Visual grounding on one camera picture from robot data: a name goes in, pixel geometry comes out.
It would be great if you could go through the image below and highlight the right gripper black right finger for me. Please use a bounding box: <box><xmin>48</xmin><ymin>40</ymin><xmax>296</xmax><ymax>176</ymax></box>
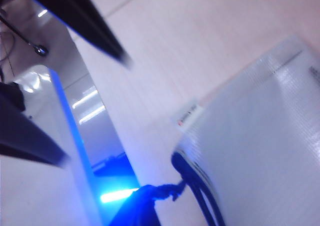
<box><xmin>16</xmin><ymin>0</ymin><xmax>134</xmax><ymax>68</ymax></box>

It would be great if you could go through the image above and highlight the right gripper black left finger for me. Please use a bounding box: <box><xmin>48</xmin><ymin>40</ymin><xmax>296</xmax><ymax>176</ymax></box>
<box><xmin>0</xmin><ymin>82</ymin><xmax>71</xmax><ymax>168</ymax></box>

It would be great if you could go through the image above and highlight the transparent file bag blue zipper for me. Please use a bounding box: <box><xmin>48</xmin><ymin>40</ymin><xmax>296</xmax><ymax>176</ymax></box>
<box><xmin>109</xmin><ymin>34</ymin><xmax>320</xmax><ymax>226</ymax></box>

